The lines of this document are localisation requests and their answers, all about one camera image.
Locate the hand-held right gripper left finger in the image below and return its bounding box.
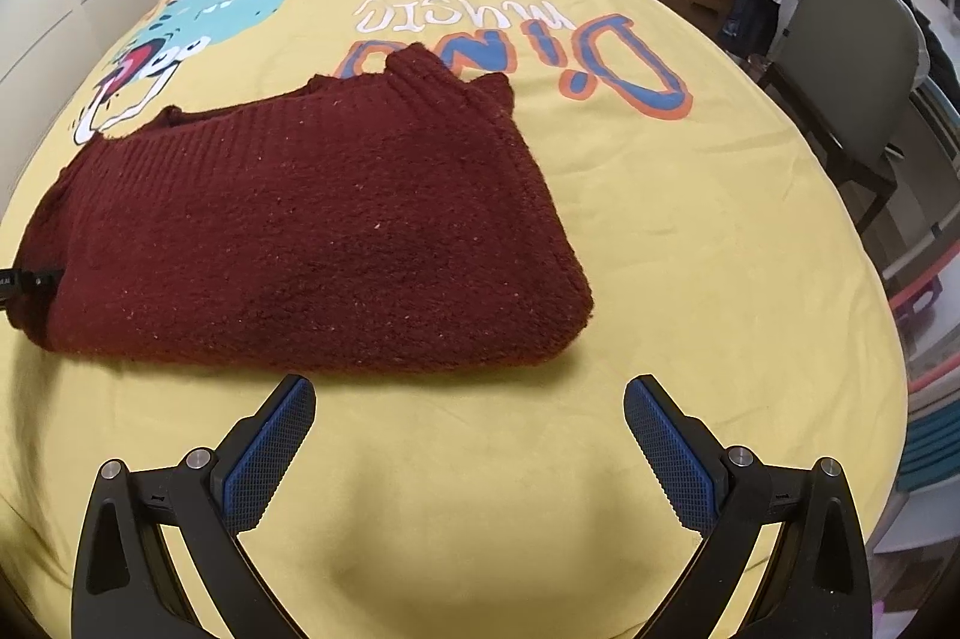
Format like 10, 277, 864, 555
70, 373, 316, 639

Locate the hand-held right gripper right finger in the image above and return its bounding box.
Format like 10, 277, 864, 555
622, 373, 875, 639

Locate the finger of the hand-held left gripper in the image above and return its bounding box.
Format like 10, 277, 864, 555
0, 267, 63, 311

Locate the dark red knit sweater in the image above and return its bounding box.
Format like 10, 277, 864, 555
16, 45, 597, 376

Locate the yellow printed blanket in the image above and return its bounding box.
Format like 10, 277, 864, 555
0, 0, 901, 639

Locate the stack of teal mats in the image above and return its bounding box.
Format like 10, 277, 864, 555
896, 376, 960, 494

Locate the dark blue bag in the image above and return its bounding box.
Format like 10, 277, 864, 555
720, 0, 785, 59

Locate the grey-green chair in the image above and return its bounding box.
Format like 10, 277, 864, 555
757, 0, 931, 235

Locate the black jacket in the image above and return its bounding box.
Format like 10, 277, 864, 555
892, 0, 960, 107

